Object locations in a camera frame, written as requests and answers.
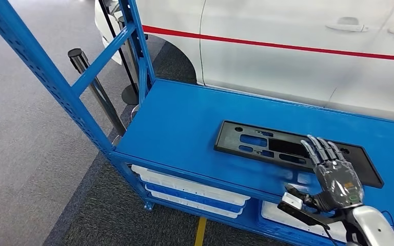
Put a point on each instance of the blue metal shelf rack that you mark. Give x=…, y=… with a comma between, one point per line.
x=190, y=135

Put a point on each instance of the yellow floor tape square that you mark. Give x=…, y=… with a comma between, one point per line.
x=200, y=232

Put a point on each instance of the chrome stanchion post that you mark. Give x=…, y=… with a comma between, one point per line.
x=95, y=88
x=129, y=51

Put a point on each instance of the black plastic panel part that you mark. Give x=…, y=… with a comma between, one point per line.
x=231, y=142

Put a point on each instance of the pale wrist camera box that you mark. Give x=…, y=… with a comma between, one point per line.
x=292, y=201

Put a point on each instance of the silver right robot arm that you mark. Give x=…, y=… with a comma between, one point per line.
x=370, y=224

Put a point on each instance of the thin black pole stand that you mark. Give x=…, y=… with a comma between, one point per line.
x=129, y=96

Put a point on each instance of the white car red stripe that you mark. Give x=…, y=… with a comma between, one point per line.
x=268, y=68

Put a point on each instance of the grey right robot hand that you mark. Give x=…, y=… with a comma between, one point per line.
x=339, y=183

